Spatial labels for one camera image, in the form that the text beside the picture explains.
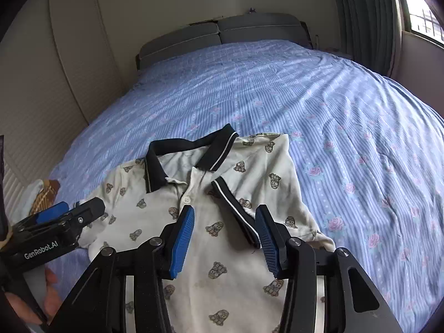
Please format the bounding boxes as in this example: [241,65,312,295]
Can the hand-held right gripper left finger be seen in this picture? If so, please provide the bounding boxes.
[47,205,196,333]

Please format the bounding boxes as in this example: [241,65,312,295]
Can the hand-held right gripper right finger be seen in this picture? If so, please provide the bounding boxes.
[255,205,405,333]

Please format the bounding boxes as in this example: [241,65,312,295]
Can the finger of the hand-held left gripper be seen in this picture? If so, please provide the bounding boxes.
[14,201,70,234]
[62,197,105,247]

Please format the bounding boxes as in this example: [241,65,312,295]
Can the white printed polo shirt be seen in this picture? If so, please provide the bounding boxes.
[74,123,337,333]

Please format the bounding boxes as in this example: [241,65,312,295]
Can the brown plaid folded garment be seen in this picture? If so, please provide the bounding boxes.
[29,179,61,216]

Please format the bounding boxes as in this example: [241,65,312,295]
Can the light blue folded garment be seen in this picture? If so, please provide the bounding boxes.
[17,180,46,217]

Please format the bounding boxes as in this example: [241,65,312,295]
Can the cream louvered wardrobe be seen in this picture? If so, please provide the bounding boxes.
[0,0,139,216]

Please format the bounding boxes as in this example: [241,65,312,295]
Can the blue floral bed sheet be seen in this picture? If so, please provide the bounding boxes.
[45,38,444,333]

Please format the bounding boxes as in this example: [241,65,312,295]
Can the grey padded headboard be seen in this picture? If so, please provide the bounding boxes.
[135,13,313,72]

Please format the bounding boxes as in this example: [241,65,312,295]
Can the grey pleated curtain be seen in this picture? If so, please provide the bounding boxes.
[329,0,405,77]

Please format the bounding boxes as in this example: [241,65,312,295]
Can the window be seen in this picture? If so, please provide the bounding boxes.
[395,0,444,46]

